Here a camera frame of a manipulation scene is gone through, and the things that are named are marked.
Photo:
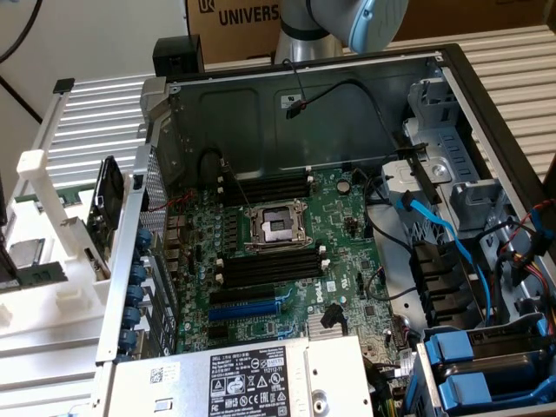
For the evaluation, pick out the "blue expansion slot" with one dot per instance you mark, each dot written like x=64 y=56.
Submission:
x=243 y=311

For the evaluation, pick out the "open black PC case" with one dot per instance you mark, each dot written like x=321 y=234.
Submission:
x=304 y=130

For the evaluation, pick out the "green Dell motherboard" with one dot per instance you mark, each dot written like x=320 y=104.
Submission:
x=304 y=269

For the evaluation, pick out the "white parts rack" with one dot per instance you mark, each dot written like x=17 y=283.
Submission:
x=48 y=260

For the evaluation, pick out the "socket locking lever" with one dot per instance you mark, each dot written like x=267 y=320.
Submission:
x=236 y=187

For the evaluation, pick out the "CPU socket with metal frame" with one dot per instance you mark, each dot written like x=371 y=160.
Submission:
x=275 y=227

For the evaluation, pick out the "silver CPU chip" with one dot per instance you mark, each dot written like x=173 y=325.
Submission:
x=27 y=253

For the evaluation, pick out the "grey power supply unit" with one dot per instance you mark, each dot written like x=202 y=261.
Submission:
x=234 y=378

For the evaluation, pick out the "graphics card with black fan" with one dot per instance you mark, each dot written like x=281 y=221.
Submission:
x=104 y=204

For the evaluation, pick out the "black fan shroud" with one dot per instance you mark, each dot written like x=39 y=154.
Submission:
x=438 y=282

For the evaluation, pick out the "grey metal drive cage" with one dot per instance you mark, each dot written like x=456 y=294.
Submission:
x=447 y=165

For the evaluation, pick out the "green RAM stick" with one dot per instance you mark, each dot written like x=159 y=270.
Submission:
x=41 y=276
x=56 y=197

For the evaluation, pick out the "brown Universal Robots cardboard box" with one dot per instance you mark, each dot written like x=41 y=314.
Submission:
x=234 y=26

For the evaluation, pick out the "blue plastic disk bay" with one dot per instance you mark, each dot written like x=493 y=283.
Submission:
x=482 y=369

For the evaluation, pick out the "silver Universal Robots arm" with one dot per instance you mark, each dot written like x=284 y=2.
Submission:
x=304 y=26

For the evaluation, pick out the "long black expansion slot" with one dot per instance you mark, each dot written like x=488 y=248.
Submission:
x=241 y=296

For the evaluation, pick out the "silver chipset heatsink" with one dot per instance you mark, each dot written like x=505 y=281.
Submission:
x=330 y=335

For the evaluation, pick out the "short black expansion slot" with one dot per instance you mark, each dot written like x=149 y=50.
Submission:
x=218 y=332

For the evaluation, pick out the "black RAM slot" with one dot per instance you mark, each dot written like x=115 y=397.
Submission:
x=265 y=178
x=273 y=265
x=274 y=279
x=271 y=257
x=266 y=185
x=267 y=192
x=273 y=273

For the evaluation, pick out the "black box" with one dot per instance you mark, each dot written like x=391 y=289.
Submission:
x=178 y=55

